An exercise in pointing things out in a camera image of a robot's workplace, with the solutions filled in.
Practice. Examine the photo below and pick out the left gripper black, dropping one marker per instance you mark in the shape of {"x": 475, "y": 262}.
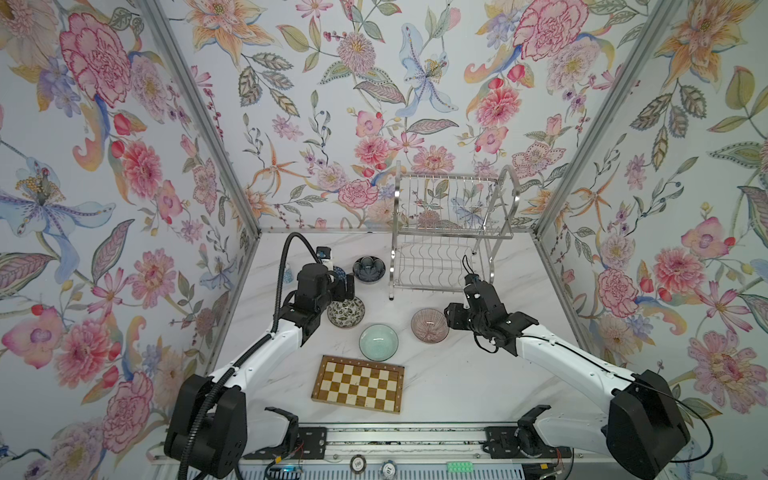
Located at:
{"x": 340, "y": 288}

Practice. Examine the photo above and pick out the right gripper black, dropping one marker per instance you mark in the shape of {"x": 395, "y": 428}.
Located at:
{"x": 453, "y": 316}

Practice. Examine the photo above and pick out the steel wire dish rack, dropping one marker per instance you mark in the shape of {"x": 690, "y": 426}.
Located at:
{"x": 446, "y": 226}

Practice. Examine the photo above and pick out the blue patterned bowl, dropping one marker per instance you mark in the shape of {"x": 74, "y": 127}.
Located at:
{"x": 339, "y": 275}

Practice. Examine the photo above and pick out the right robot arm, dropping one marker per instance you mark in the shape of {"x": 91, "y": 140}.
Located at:
{"x": 637, "y": 421}

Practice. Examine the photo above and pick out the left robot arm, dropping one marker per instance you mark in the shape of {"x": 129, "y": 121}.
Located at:
{"x": 216, "y": 419}

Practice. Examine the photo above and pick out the dark petal pattern bowl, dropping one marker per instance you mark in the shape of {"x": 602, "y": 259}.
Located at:
{"x": 369, "y": 269}

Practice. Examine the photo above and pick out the mint green bowl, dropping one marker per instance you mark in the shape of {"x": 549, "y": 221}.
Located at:
{"x": 378, "y": 342}

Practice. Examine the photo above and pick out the wooden chessboard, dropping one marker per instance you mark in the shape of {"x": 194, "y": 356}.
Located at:
{"x": 362, "y": 384}

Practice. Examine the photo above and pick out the green connector block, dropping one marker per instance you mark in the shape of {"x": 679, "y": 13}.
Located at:
{"x": 460, "y": 467}

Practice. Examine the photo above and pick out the round gauge right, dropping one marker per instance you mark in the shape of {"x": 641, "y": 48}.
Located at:
{"x": 388, "y": 470}

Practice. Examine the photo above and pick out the round gauge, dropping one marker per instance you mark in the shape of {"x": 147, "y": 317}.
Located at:
{"x": 388, "y": 470}
{"x": 358, "y": 464}

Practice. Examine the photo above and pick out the round gauge left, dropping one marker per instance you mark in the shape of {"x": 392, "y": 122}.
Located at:
{"x": 358, "y": 464}

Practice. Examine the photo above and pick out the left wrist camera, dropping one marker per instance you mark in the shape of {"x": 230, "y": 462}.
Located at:
{"x": 324, "y": 255}

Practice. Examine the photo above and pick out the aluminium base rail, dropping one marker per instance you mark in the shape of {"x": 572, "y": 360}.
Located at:
{"x": 433, "y": 443}

